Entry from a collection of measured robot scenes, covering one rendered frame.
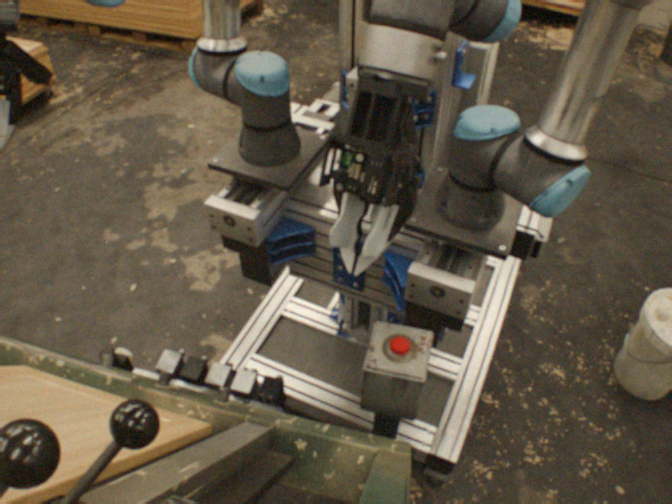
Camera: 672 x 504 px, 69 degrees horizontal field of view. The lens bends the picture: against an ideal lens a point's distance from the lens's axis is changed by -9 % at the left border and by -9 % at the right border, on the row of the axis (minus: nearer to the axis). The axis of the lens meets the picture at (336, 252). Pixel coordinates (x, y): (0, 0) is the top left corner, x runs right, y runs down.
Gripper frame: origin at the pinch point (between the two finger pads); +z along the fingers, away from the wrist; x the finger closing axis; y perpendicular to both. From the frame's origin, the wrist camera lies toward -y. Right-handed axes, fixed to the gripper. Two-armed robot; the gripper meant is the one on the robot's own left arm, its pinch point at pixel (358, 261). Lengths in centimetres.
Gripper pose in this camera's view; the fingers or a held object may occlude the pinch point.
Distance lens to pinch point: 58.7
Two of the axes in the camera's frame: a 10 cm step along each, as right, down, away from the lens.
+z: -2.1, 9.2, 3.5
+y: -4.0, 2.5, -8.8
